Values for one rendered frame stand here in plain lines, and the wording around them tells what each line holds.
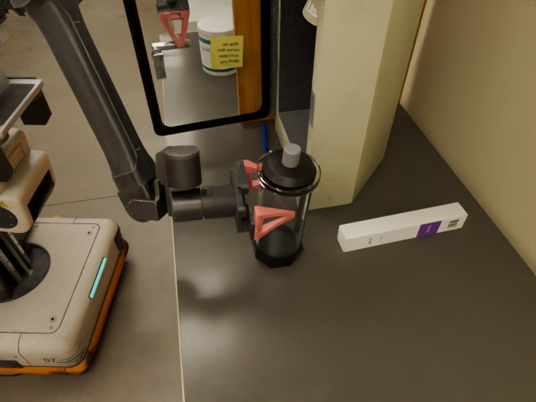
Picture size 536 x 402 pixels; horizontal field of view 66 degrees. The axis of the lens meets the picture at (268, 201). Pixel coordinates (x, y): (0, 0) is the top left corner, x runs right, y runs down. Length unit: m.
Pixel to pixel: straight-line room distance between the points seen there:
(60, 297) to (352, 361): 1.24
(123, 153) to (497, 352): 0.71
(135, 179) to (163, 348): 1.21
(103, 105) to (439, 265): 0.69
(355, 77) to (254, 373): 0.53
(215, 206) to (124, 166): 0.16
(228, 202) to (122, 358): 1.26
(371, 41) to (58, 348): 1.39
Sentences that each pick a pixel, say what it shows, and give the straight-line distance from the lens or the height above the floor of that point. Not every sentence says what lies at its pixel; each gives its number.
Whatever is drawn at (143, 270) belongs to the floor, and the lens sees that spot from 2.06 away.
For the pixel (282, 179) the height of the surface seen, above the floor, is 1.18.
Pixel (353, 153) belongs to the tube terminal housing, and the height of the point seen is 1.09.
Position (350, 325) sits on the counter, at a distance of 0.79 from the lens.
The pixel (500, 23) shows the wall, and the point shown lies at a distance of 1.04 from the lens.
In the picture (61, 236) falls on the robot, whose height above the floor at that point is 0.28.
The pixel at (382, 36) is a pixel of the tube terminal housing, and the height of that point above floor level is 1.33.
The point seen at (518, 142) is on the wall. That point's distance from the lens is 1.00.
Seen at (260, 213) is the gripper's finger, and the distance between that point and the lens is 0.67.
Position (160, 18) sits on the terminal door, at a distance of 0.96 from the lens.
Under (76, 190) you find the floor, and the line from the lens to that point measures 2.57.
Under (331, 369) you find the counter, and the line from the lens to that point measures 0.75.
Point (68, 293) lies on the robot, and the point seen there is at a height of 0.28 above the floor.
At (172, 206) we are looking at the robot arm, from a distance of 0.70.
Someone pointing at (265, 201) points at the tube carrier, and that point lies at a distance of 0.71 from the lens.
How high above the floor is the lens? 1.63
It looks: 46 degrees down
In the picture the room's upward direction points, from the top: straight up
